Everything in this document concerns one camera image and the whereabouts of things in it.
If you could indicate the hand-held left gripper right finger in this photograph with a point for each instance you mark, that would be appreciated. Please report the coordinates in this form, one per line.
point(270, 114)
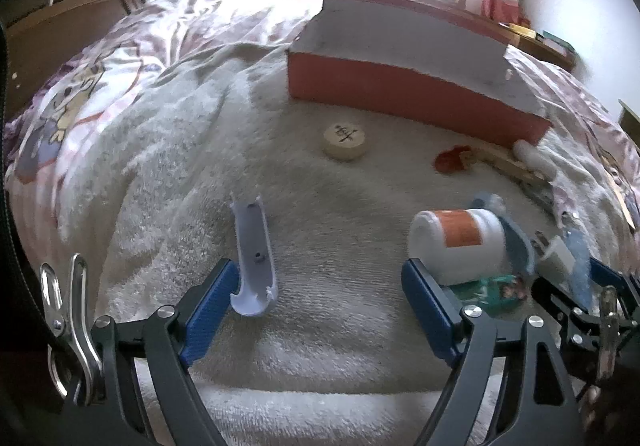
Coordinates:
point(430, 316)

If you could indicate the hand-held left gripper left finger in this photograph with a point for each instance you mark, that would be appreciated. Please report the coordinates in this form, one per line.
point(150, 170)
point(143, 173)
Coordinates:
point(210, 311)

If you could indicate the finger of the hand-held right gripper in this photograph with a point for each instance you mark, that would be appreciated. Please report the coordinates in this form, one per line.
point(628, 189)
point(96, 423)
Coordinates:
point(607, 272)
point(565, 308)

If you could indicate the lilac plastic shell piece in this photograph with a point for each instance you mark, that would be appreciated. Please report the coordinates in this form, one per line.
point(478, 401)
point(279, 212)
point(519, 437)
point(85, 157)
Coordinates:
point(252, 251)

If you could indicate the white bottle with orange label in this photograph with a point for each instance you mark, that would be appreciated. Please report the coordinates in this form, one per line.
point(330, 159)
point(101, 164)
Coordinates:
point(460, 246)

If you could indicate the round wooden chess piece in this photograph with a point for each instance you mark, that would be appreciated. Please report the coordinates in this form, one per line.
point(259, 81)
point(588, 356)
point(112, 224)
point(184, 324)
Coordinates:
point(342, 140)

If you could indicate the red cardboard box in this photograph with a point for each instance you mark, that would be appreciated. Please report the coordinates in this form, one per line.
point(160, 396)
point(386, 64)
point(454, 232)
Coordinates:
point(400, 91)

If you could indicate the white charger plug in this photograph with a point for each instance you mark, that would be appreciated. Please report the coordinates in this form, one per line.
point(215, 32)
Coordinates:
point(557, 256)

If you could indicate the metal spring clip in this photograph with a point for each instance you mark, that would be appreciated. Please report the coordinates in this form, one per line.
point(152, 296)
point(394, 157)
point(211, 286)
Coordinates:
point(75, 326)

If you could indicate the cream fleece towel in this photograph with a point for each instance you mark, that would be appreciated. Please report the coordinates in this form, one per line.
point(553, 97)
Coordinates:
point(325, 226)

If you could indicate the wooden nightstand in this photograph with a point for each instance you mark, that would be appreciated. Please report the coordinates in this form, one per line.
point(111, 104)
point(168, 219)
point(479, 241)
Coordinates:
point(631, 121)

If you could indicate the small red object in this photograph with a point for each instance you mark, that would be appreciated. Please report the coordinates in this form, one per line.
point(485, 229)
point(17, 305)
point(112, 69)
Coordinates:
point(450, 160)

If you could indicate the green book stack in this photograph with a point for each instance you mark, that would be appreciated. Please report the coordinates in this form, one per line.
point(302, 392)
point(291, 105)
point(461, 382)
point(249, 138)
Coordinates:
point(557, 39)

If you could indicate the pink printed duvet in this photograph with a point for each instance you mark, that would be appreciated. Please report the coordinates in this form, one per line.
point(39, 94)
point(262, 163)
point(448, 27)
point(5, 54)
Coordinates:
point(100, 91)

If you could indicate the yellow flat box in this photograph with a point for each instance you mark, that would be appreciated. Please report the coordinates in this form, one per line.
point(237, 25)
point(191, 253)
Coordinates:
point(521, 28)

